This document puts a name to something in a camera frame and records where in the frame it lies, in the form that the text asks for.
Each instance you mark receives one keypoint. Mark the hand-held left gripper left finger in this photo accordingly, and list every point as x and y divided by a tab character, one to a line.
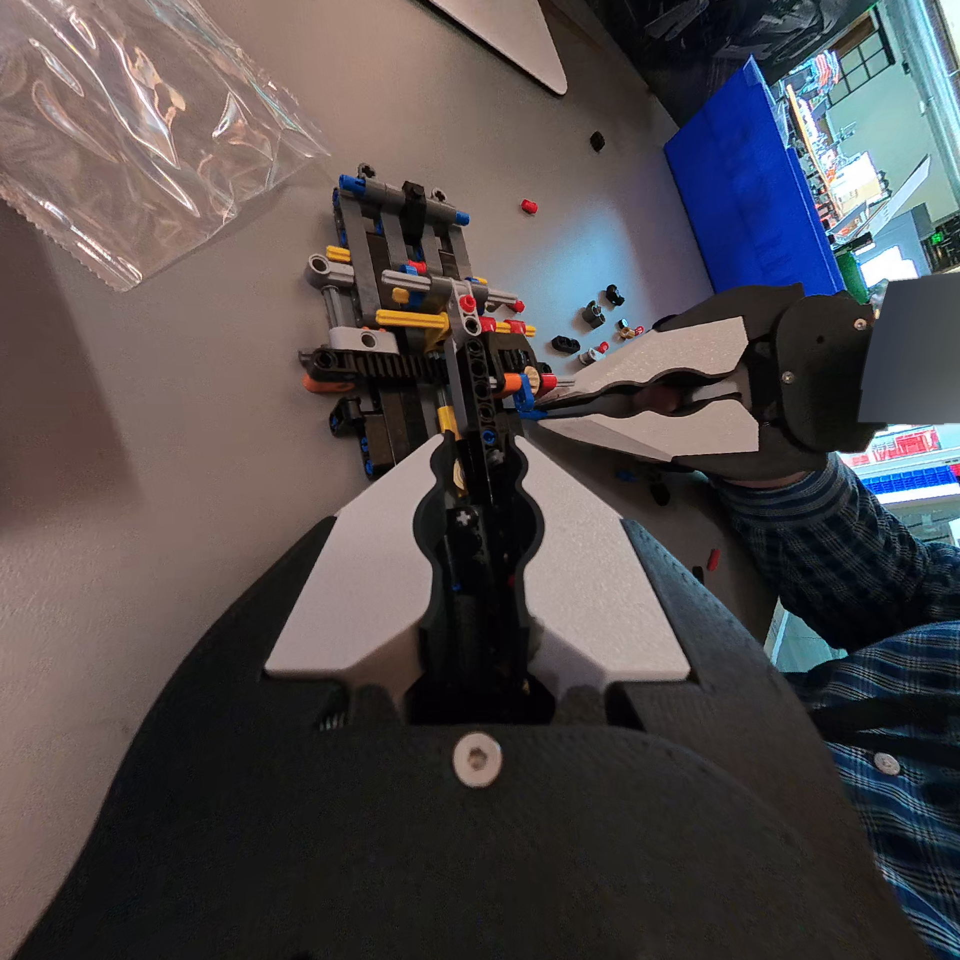
352	592

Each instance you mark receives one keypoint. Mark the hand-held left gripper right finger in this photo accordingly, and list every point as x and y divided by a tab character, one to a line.
600	592

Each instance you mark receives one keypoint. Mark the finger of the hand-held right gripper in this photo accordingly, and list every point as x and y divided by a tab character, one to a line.
690	349
697	435

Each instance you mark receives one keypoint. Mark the multicoloured lego assembly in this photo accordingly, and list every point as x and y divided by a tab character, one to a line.
375	367

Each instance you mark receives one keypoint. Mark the person's right forearm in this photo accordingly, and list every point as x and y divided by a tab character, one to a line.
825	540

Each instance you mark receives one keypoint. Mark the dark grey double lego connector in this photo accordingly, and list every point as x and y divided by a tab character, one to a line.
593	315

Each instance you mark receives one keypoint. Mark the person's right hand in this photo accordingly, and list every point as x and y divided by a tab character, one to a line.
765	482

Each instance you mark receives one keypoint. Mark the blue plastic bin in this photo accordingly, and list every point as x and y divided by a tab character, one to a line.
750	195

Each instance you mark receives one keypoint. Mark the dark printed poster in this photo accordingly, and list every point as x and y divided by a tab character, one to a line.
690	52

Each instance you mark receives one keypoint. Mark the blue plaid shirt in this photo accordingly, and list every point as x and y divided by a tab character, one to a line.
900	825

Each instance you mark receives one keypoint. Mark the clear plastic bag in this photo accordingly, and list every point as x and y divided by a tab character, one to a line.
135	135

